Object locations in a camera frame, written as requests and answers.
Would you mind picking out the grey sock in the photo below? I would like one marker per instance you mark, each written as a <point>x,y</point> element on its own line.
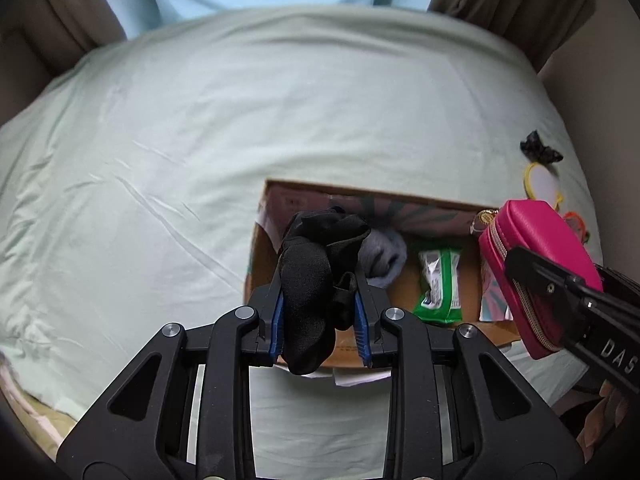
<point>385,255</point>

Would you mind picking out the yellow round hand mirror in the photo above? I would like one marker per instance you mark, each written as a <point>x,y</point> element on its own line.
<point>542,182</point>

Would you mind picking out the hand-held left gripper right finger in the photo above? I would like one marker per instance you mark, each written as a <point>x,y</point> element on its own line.
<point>361,325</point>

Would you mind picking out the brown curtain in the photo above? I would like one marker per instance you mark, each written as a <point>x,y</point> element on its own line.
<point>75,5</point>
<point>500,5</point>

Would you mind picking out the green wet wipes packet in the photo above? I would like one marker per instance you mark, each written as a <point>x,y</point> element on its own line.
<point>440,285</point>

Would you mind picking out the patterned blanket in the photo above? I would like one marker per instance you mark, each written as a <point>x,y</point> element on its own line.
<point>30,410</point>

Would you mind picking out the pink zip pouch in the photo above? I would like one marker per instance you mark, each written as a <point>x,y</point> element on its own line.
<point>530,225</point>

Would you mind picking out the black scrunchie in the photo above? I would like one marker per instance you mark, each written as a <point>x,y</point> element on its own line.
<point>537,146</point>

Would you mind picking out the pale green bed sheet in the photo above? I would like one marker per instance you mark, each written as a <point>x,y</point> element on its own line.
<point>200,135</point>

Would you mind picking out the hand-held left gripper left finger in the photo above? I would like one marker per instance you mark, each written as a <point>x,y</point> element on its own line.
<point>276,322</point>

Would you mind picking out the white paper slip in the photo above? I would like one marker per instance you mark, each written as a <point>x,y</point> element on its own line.
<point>357,377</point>

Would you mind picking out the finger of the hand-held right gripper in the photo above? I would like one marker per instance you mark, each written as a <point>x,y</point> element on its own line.
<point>545,272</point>

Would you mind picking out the black sock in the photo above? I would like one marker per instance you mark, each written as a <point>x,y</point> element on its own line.
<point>305,285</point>

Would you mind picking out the cardboard box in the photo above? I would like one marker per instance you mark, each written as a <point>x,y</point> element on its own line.
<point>467,265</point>

